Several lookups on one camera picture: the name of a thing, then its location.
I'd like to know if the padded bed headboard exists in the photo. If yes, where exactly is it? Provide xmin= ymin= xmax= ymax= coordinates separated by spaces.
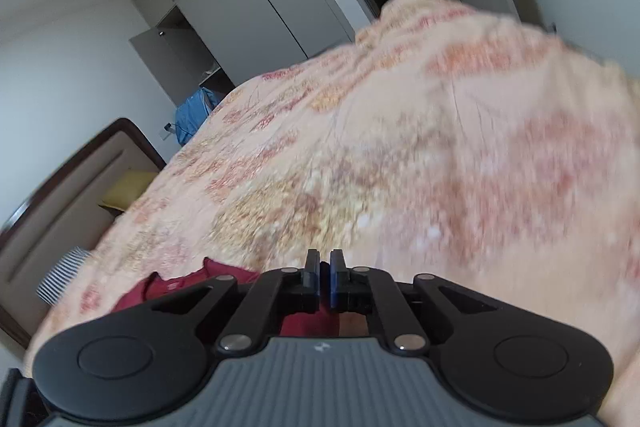
xmin=0 ymin=117 xmax=168 ymax=349

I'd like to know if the floral peach blanket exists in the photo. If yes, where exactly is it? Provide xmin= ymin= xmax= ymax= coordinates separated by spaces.
xmin=22 ymin=0 xmax=640 ymax=427

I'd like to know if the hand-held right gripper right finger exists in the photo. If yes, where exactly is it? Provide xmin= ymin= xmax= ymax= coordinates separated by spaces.
xmin=329 ymin=249 xmax=502 ymax=356

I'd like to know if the striped pillow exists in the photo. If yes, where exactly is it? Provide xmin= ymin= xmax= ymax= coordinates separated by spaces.
xmin=36 ymin=245 xmax=91 ymax=306

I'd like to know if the yellow pillow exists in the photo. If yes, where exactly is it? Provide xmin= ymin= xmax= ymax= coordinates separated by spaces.
xmin=97 ymin=169 xmax=159 ymax=212

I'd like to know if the blue cloth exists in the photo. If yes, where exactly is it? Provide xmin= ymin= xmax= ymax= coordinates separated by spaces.
xmin=173 ymin=87 xmax=221 ymax=146

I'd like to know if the dark red garment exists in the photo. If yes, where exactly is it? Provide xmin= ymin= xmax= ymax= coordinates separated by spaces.
xmin=112 ymin=257 xmax=372 ymax=339

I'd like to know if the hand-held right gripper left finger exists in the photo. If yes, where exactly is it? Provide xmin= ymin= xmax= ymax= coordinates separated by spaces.
xmin=149 ymin=249 xmax=321 ymax=356

